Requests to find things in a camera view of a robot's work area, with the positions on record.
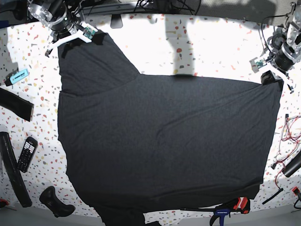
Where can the black TV remote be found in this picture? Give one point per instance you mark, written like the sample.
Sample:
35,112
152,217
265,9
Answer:
27,153

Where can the long black tube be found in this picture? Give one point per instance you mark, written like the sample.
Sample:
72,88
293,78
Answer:
13,172

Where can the black blue bar clamp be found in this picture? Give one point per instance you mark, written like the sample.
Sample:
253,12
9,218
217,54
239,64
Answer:
238,205

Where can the black game controller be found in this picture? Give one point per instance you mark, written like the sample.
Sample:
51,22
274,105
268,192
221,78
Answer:
58,208

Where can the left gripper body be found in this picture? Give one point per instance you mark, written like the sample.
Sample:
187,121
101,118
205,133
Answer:
261,65

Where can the dark grey T-shirt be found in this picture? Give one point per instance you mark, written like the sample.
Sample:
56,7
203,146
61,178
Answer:
139,143

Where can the black folded cloth strip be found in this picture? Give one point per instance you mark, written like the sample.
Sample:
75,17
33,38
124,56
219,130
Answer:
16,104

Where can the blue highlighter marker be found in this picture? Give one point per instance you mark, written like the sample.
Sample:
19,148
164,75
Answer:
15,77

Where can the black monitor stand foot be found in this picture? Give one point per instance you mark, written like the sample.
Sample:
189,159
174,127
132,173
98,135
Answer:
116,21

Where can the black cylinder right edge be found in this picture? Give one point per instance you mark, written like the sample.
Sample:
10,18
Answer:
292,166

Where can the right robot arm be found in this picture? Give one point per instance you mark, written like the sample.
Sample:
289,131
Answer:
49,11

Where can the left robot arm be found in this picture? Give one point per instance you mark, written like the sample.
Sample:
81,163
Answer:
281,51

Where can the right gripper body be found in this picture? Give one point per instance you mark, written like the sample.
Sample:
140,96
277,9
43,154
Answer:
68,30

